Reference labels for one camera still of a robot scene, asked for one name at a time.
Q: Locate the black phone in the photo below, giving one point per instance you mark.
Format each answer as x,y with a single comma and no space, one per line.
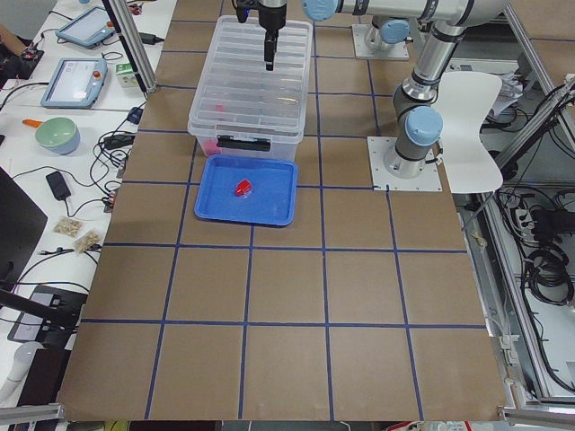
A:
58,186

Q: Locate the right snack bag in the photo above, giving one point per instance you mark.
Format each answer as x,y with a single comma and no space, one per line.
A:
87,241

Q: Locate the clear plastic box lid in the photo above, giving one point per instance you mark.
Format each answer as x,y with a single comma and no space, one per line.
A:
238,97

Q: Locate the left snack bag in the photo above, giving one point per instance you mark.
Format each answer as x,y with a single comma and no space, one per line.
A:
68,226

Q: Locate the green white carton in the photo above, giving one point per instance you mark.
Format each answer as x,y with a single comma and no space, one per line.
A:
125,75

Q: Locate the clear plastic storage box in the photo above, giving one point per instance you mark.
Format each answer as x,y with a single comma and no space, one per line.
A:
283,143

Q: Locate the black power adapter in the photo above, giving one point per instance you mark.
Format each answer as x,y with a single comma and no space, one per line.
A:
149,38

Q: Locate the aluminium frame post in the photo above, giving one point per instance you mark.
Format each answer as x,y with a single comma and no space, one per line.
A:
129,37

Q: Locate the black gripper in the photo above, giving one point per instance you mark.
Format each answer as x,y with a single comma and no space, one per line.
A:
270,18

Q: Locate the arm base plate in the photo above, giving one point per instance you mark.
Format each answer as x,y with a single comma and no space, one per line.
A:
368,44
390,172

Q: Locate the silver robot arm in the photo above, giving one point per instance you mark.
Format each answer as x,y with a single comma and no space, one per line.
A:
419,124
391,31

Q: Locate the snack bag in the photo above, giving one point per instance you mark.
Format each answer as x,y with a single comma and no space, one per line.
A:
68,226
87,241

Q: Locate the teach pendant tablet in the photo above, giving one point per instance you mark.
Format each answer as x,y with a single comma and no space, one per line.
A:
75,84
88,29

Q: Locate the upper teach pendant tablet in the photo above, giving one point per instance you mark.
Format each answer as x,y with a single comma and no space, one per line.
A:
88,29

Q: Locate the red block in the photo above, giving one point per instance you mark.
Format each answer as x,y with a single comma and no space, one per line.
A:
243,188

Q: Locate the white plastic chair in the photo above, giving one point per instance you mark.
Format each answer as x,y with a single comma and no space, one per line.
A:
464,100

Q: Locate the lower teach pendant tablet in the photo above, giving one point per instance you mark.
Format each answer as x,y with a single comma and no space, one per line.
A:
75,84

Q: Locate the blue plastic tray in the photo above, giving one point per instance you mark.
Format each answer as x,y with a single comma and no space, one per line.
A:
271,202

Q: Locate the green and blue bowl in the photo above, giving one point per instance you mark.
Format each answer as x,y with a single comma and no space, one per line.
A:
58,135

